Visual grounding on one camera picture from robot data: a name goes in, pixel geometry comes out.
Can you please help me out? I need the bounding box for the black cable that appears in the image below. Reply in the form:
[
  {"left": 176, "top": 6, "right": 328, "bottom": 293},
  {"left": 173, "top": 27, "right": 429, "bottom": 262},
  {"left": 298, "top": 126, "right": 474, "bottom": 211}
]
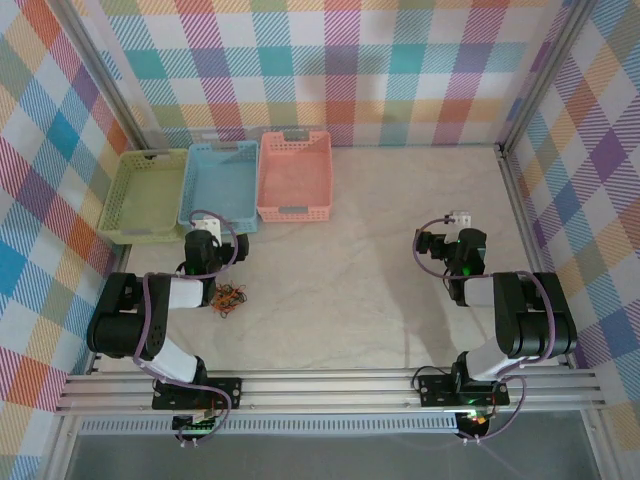
[{"left": 212, "top": 282, "right": 250, "bottom": 316}]

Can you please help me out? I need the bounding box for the grey slotted cable duct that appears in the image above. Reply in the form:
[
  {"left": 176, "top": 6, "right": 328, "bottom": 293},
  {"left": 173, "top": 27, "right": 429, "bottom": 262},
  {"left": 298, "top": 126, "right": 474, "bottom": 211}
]
[{"left": 78, "top": 413, "right": 462, "bottom": 436}]

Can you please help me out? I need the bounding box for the aluminium frame post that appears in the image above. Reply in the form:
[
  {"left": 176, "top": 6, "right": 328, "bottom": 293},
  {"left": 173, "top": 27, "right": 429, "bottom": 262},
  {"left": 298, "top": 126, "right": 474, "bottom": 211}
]
[
  {"left": 497, "top": 0, "right": 599, "bottom": 156},
  {"left": 58, "top": 0, "right": 154, "bottom": 151}
]

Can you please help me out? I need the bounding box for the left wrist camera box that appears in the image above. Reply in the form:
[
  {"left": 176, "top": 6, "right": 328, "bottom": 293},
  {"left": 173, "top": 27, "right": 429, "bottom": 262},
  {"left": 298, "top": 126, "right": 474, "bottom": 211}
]
[{"left": 192, "top": 213, "right": 224, "bottom": 242}]

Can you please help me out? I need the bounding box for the aluminium frame side rail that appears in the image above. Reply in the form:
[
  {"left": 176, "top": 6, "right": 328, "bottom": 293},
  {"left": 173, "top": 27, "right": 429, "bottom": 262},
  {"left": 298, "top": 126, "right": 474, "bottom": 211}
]
[
  {"left": 496, "top": 144, "right": 574, "bottom": 369},
  {"left": 84, "top": 242, "right": 132, "bottom": 375}
]

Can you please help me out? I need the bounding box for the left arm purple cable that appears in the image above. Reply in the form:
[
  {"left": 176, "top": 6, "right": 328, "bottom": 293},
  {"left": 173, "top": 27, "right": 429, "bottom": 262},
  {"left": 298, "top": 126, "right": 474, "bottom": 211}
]
[{"left": 132, "top": 209, "right": 239, "bottom": 447}]

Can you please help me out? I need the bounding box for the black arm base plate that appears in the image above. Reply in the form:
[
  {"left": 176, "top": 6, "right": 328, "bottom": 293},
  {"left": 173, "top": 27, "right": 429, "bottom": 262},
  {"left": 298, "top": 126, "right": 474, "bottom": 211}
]
[
  {"left": 152, "top": 377, "right": 244, "bottom": 410},
  {"left": 417, "top": 373, "right": 511, "bottom": 407}
]

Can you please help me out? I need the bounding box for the blue plastic basket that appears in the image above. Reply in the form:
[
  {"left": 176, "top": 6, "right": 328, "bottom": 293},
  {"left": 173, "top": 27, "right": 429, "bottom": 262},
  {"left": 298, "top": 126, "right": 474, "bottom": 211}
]
[{"left": 177, "top": 141, "right": 261, "bottom": 234}]

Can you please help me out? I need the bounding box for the green plastic basket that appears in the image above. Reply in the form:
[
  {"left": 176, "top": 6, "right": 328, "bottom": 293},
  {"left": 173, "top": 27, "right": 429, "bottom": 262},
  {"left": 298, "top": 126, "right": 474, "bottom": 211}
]
[{"left": 97, "top": 148, "right": 190, "bottom": 245}]

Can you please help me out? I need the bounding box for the pink plastic basket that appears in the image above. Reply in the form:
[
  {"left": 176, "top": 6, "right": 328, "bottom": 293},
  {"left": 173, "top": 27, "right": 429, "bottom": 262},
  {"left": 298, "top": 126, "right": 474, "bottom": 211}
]
[{"left": 255, "top": 130, "right": 335, "bottom": 224}]

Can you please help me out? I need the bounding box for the aluminium mounting rail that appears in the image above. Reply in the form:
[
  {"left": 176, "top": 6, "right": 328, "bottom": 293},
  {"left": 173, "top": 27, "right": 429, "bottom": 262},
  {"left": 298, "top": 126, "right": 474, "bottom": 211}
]
[{"left": 53, "top": 368, "right": 607, "bottom": 417}]

